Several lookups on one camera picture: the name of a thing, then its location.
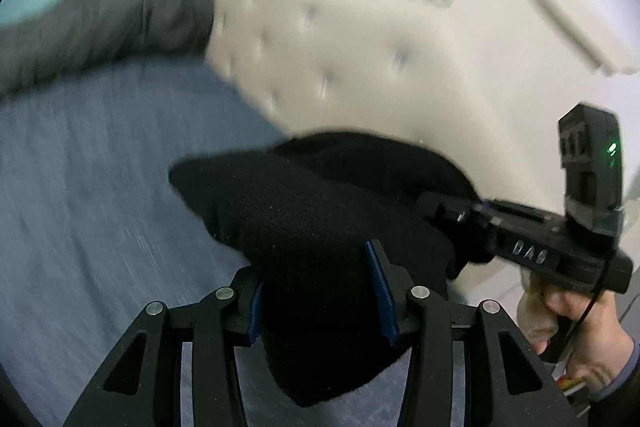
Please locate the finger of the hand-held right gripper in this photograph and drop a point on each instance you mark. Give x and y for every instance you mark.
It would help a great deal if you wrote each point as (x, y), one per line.
(450, 212)

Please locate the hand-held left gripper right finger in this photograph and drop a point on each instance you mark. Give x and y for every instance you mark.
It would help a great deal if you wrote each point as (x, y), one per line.
(382, 292)

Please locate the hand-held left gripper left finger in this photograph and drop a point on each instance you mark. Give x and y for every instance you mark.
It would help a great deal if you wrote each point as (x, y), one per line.
(256, 312)

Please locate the black t-shirt white collar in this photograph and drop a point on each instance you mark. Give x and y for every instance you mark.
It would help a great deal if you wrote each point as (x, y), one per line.
(310, 217)

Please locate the person's right forearm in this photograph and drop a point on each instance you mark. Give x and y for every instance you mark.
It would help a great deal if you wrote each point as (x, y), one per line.
(620, 382)

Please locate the person's right hand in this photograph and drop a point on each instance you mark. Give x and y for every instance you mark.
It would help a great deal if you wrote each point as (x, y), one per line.
(600, 337)

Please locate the cream tufted headboard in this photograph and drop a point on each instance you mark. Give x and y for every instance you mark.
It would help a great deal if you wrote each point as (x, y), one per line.
(400, 57)

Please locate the blue bed sheet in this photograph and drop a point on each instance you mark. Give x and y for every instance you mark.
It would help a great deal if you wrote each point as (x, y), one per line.
(100, 182)

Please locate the dark grey rolled duvet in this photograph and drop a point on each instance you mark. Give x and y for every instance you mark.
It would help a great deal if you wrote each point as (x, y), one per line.
(100, 27)

